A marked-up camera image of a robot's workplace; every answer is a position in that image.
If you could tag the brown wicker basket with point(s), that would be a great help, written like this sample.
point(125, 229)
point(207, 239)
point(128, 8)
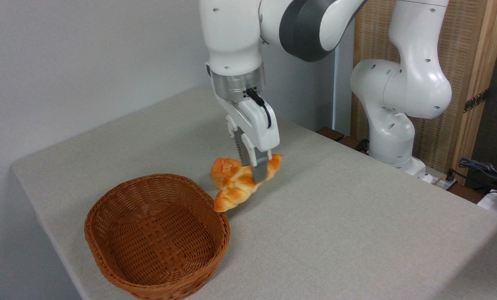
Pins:
point(156, 233)

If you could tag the long braided bread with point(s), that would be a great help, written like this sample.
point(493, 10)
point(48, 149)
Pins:
point(238, 187)

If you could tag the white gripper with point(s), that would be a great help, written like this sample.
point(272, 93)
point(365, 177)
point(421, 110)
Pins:
point(258, 125)

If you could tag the round bread roll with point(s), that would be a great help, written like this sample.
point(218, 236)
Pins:
point(224, 167)

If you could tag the black metal hinge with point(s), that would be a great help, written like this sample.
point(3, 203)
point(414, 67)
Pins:
point(476, 101)

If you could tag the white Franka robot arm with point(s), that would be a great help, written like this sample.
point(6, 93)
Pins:
point(402, 83)

